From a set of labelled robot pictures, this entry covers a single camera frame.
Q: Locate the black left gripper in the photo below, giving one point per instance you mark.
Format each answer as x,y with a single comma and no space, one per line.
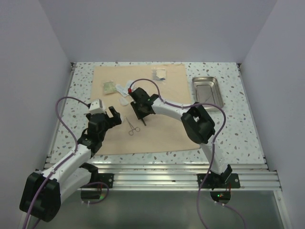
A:
114,120

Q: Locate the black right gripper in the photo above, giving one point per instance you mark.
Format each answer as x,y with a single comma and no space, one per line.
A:
140,115

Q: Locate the steel surgical forceps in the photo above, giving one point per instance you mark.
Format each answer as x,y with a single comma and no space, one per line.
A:
132,128

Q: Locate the green yellow packet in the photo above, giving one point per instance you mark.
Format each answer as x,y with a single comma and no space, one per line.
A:
109,87

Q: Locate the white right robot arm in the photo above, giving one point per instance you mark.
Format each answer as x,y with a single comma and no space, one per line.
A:
197,123

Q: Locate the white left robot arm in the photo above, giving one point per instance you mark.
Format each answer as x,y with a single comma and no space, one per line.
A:
45,192

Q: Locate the beige cloth mat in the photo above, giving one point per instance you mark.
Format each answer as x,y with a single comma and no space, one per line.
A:
162,133

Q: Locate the stainless steel tray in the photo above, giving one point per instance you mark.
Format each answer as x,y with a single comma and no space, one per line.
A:
207,90

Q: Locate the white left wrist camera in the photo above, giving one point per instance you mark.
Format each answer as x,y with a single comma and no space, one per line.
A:
96,107

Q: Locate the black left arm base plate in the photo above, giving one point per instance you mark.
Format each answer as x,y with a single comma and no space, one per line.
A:
106,178

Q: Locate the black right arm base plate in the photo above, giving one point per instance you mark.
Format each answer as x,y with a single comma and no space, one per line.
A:
215,182

